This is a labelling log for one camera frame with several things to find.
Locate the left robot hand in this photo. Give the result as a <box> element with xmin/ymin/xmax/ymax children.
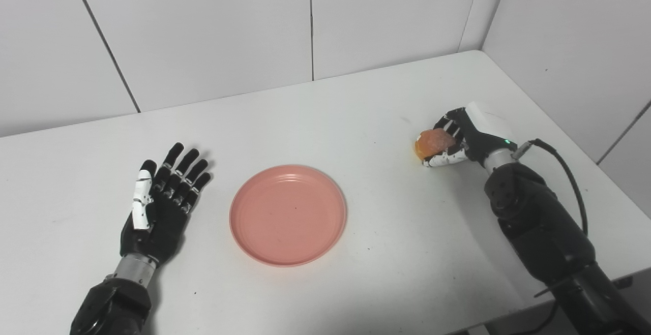
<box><xmin>120</xmin><ymin>142</ymin><xmax>212</xmax><ymax>265</ymax></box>

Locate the pink plate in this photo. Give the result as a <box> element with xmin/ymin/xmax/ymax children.
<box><xmin>229</xmin><ymin>165</ymin><xmax>348</xmax><ymax>267</ymax></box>

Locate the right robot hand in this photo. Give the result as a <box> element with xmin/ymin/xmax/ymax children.
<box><xmin>422</xmin><ymin>101</ymin><xmax>518</xmax><ymax>168</ymax></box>

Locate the orange cream puff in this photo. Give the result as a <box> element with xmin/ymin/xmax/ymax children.
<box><xmin>414</xmin><ymin>128</ymin><xmax>457</xmax><ymax>162</ymax></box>

